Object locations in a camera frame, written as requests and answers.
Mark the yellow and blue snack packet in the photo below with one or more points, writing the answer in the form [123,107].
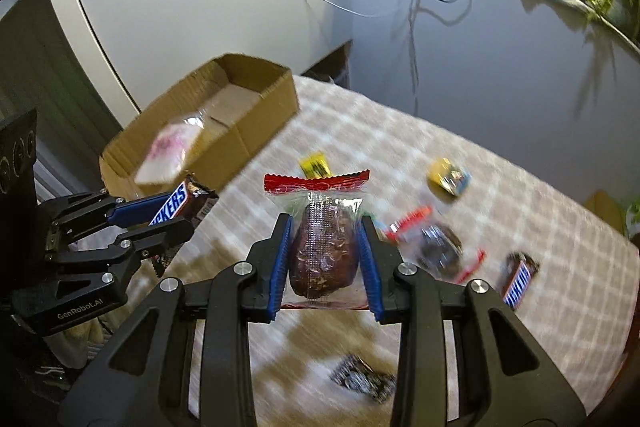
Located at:
[450,177]

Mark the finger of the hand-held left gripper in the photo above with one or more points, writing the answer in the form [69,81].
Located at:
[150,237]
[130,209]

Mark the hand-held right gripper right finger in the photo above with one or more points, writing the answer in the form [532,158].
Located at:
[371,272]

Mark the brown cardboard box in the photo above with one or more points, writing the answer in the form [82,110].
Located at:
[250,127]

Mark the yellow wrapped candy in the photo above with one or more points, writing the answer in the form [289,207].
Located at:
[315,164]

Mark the white packet with pink print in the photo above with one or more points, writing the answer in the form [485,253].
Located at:
[165,152]

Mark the clear packet with brown cake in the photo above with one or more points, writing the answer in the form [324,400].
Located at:
[325,252]

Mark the white sachet with black print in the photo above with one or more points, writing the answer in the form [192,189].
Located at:
[362,379]

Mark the brown chocolate bar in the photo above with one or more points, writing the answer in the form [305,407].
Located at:
[520,279]
[175,202]

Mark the orange-brown box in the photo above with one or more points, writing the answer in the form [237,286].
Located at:
[605,209]

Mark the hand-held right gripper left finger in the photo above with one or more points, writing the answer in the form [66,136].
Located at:
[282,267]

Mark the clear packet with dark cake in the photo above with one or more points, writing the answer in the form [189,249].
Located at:
[440,252]

